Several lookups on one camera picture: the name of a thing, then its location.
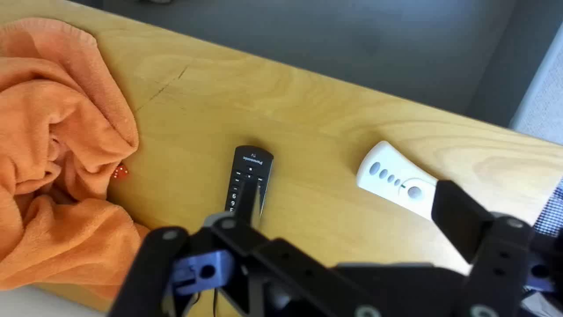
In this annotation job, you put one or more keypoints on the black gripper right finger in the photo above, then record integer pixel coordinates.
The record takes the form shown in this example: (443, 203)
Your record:
(506, 256)

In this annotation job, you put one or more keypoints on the white remote control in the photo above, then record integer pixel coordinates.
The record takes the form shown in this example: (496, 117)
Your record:
(389, 175)

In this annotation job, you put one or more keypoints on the black remote control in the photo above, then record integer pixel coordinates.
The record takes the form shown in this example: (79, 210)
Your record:
(250, 171)

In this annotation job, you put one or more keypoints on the orange cloth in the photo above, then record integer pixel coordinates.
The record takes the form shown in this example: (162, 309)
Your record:
(63, 133)

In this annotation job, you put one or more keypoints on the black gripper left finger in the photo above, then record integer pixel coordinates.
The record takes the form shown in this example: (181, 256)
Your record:
(258, 277)

